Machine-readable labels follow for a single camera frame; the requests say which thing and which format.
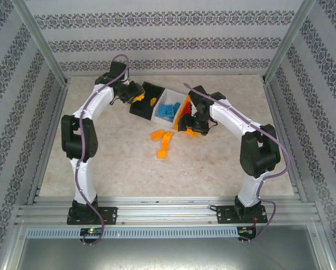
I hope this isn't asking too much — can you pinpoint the grey slotted cable duct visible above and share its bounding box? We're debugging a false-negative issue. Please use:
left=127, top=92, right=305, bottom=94
left=26, top=227, right=239, bottom=239

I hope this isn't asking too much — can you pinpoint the white plastic bin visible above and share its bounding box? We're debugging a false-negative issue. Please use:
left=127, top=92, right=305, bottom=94
left=152, top=88, right=188, bottom=124

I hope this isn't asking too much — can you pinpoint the aluminium side rail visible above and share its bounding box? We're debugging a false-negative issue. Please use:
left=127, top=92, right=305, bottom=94
left=26, top=81, right=70, bottom=205
left=262, top=78, right=309, bottom=202

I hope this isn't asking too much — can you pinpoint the aluminium mounting rail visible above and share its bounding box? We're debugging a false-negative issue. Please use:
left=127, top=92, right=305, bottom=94
left=15, top=195, right=319, bottom=226

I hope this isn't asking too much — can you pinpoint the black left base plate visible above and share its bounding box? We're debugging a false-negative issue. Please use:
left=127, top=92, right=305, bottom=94
left=66, top=206, right=118, bottom=226

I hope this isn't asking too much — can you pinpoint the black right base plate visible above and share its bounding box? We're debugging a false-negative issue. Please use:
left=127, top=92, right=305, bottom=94
left=215, top=204, right=269, bottom=225

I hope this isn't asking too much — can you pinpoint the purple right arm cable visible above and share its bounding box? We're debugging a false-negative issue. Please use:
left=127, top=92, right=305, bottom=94
left=183, top=82, right=289, bottom=245

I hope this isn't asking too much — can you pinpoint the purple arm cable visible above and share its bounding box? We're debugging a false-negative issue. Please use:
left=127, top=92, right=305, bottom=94
left=183, top=82, right=289, bottom=245
left=75, top=54, right=131, bottom=246

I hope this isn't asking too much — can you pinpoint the aluminium frame post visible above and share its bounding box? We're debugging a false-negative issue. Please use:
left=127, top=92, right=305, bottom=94
left=10, top=0, right=70, bottom=87
left=262, top=0, right=316, bottom=82

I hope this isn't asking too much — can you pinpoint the yellow plastic bin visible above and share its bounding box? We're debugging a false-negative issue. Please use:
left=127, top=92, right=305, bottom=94
left=172, top=95, right=207, bottom=139

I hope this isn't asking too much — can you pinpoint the grey metal shelf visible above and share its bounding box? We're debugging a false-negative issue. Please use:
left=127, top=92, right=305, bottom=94
left=4, top=224, right=334, bottom=270

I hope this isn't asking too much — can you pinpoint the right circuit board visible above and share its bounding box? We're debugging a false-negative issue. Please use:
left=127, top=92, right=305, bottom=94
left=238, top=226, right=257, bottom=236

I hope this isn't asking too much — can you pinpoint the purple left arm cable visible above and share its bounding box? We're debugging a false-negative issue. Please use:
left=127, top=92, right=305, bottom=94
left=75, top=54, right=131, bottom=246

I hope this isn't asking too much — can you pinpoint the left circuit board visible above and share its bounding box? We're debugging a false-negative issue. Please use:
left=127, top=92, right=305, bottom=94
left=80, top=228, right=104, bottom=236

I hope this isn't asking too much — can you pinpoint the circuit board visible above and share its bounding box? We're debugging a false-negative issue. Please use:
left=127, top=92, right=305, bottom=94
left=80, top=228, right=104, bottom=236
left=238, top=226, right=257, bottom=236

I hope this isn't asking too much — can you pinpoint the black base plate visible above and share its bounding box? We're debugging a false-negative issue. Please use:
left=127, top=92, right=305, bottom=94
left=66, top=206, right=118, bottom=226
left=215, top=204, right=269, bottom=225

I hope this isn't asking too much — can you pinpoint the black plastic bin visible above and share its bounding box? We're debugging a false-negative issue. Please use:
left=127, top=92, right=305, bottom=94
left=129, top=81, right=166, bottom=121

